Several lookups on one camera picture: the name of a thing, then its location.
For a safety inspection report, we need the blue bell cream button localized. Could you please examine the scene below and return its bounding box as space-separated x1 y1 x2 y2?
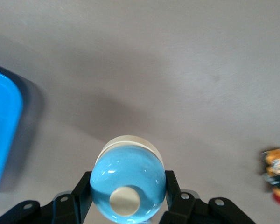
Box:
90 134 167 224

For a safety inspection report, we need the blue plastic tray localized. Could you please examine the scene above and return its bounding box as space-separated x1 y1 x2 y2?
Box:
0 62 24 207

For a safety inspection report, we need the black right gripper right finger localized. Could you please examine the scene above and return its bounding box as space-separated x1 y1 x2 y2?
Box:
159 170 210 224

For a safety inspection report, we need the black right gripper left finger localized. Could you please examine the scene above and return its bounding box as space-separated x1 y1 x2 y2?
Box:
41 172 93 224

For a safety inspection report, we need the red yellow emergency stop button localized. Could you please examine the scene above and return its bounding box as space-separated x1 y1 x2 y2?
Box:
260 147 280 208

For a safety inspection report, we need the brown table mat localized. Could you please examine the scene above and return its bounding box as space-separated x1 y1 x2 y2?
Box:
0 0 280 224

